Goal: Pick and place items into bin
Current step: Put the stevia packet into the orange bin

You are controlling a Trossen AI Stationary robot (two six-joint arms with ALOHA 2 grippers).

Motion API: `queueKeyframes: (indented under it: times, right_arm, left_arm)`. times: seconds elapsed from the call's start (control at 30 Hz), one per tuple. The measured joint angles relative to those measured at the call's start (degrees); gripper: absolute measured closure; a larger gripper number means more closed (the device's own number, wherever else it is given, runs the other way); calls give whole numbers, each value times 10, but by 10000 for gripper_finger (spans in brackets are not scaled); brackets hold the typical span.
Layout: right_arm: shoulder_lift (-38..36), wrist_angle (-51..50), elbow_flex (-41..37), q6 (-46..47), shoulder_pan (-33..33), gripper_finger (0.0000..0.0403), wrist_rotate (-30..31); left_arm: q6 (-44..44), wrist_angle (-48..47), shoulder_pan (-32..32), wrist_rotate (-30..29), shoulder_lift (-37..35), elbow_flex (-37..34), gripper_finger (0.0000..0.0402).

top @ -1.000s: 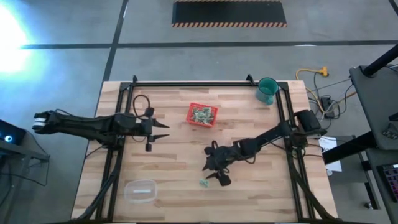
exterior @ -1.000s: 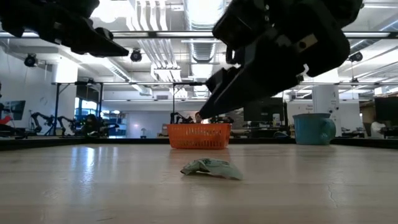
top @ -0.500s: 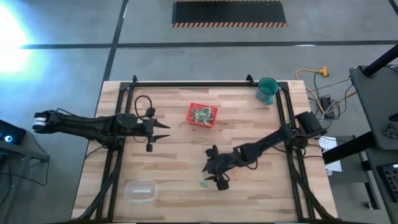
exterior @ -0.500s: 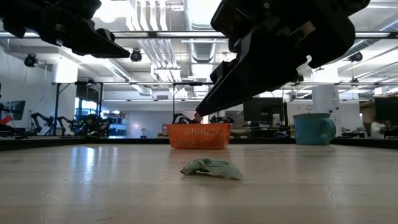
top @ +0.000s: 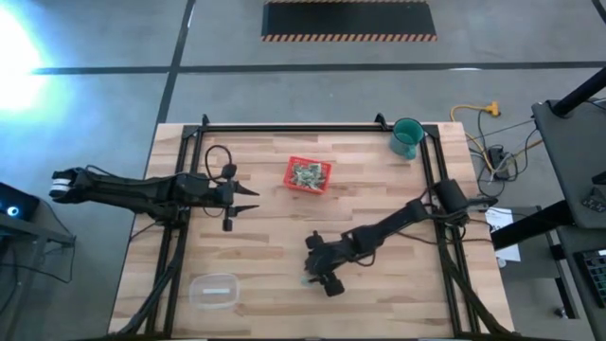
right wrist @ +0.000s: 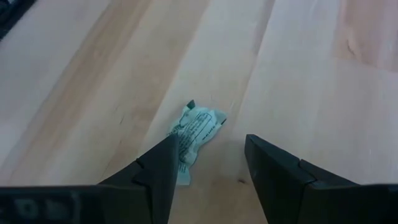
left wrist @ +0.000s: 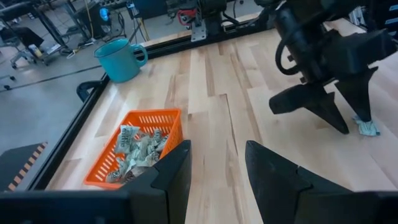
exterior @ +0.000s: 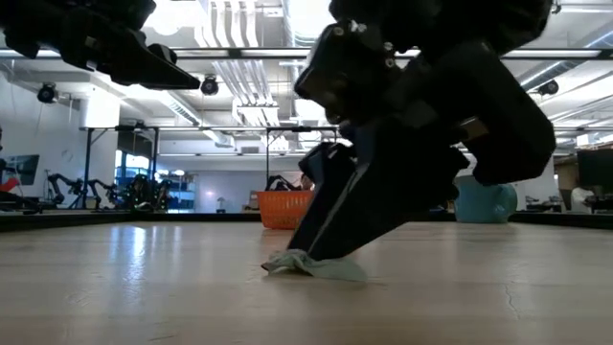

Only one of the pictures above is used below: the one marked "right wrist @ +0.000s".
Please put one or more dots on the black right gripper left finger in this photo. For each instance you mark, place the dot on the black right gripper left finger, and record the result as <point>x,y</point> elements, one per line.
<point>149,193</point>

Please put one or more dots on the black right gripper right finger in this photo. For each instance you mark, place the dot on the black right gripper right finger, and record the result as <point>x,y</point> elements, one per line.
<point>286,186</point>

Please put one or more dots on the white green packet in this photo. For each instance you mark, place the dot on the white green packet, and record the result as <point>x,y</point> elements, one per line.
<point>199,127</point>

